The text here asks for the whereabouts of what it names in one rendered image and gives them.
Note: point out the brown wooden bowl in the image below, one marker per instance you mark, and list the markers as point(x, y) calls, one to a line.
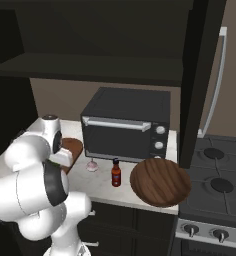
point(160, 183)

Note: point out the tall dark cabinet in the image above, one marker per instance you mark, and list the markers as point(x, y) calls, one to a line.
point(10, 100)

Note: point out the white toaster oven knob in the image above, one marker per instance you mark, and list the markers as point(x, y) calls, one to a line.
point(159, 145)
point(157, 157)
point(160, 129)

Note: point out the brown condiment bottle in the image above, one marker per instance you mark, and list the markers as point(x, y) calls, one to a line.
point(116, 175)

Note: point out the brown wooden cutting board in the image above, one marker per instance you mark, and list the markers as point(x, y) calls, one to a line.
point(73, 146)

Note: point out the dark wall cabinet with shelf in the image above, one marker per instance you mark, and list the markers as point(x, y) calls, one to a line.
point(90, 66)

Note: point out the silver hob knob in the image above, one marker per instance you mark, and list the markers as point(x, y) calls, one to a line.
point(191, 230)
point(220, 235)

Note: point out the black toaster oven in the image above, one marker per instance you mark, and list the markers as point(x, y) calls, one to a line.
point(126, 110)

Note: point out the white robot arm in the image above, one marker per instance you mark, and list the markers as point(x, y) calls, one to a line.
point(26, 193)

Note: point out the grey gas hob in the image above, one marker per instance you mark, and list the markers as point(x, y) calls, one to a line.
point(220, 186)

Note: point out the dark base cabinet door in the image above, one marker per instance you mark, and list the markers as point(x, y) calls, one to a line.
point(110, 230)
point(155, 233)

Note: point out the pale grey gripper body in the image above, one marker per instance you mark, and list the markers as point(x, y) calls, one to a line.
point(64, 158)

